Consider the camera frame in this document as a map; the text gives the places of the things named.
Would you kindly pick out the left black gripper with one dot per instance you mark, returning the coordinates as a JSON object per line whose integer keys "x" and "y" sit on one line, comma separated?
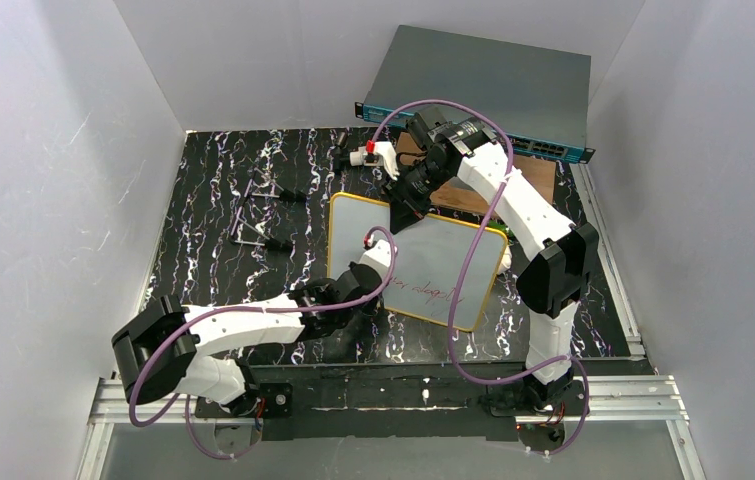
{"x": 356, "y": 316}

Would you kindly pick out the aluminium frame rail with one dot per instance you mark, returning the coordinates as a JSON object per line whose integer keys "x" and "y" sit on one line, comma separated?
{"x": 419, "y": 421}

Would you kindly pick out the teal network switch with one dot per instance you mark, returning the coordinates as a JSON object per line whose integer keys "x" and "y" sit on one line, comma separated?
{"x": 538, "y": 96}

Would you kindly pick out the black and white marker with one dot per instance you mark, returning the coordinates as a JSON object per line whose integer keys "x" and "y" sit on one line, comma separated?
{"x": 341, "y": 157}

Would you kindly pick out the wooden board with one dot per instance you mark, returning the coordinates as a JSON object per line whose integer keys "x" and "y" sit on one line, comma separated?
{"x": 457, "y": 196}

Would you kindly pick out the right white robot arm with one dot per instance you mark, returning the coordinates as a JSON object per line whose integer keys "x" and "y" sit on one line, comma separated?
{"x": 461, "y": 143}

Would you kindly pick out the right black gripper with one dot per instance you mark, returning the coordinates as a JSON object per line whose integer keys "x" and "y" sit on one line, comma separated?
{"x": 405, "y": 201}

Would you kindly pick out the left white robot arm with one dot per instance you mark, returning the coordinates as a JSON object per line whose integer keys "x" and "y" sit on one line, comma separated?
{"x": 173, "y": 348}

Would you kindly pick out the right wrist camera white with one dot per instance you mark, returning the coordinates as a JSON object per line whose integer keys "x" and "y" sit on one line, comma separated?
{"x": 381, "y": 154}

